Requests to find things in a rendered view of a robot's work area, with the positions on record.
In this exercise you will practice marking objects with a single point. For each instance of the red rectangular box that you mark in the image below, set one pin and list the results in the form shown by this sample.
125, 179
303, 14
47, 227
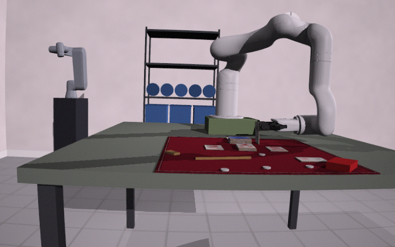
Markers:
341, 164

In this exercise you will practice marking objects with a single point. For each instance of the tan flat block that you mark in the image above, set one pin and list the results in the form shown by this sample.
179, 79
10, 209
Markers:
172, 152

